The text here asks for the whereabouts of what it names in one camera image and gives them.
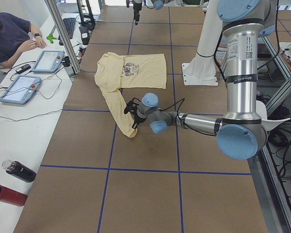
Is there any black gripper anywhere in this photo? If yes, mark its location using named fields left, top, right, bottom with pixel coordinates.
left=126, top=0, right=143, bottom=19
left=124, top=98, right=142, bottom=129

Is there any cream long-sleeve graphic shirt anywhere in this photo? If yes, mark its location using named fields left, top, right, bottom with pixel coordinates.
left=94, top=52, right=167, bottom=138

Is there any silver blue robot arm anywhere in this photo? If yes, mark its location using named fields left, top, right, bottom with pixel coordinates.
left=126, top=0, right=172, bottom=23
left=124, top=0, right=277, bottom=160

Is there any black keyboard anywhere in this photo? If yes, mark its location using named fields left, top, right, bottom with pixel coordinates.
left=63, top=17, right=76, bottom=39

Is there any brown paper table cover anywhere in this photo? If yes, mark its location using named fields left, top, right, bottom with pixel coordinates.
left=15, top=7, right=268, bottom=233

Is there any green clamp tool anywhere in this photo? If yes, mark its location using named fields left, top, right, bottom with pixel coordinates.
left=47, top=34, right=58, bottom=44

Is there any far teach pendant tablet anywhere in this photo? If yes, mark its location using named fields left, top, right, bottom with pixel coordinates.
left=31, top=50, right=64, bottom=73

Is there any teach pendant tablet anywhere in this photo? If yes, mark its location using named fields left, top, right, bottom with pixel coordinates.
left=0, top=75, right=42, bottom=105
left=31, top=50, right=64, bottom=73

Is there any near teach pendant tablet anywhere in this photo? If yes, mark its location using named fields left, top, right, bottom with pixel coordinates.
left=0, top=75, right=42, bottom=105

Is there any white plastic chair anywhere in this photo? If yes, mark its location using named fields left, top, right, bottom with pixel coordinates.
left=256, top=99, right=291, bottom=132

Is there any seated person in navy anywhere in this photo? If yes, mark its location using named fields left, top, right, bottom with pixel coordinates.
left=0, top=12, right=46, bottom=68

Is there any black drink bottle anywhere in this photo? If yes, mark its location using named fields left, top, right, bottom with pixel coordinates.
left=1, top=159, right=36, bottom=183

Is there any red drink bottle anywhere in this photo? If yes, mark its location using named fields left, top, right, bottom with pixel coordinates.
left=0, top=185, right=28, bottom=207

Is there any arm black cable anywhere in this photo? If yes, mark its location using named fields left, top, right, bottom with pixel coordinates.
left=157, top=98, right=186, bottom=122

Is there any aluminium frame post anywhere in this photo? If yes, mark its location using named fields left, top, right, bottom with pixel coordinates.
left=44, top=0, right=81, bottom=75

